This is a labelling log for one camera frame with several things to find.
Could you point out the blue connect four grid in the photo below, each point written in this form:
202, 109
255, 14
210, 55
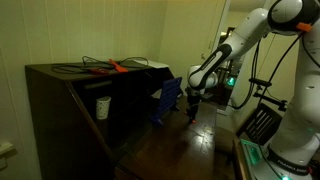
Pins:
168, 97

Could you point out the dark wooden chair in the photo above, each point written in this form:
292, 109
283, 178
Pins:
261, 124

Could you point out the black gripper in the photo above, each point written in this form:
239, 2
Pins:
193, 99

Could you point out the dark wooden secretary desk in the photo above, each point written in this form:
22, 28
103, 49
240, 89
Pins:
92, 122

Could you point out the orange handled tool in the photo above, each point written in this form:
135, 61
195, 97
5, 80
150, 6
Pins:
118, 67

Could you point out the red small object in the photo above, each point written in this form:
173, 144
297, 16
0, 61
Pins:
99, 71

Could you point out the white dotted paper cup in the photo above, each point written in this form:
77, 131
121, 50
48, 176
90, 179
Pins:
102, 107

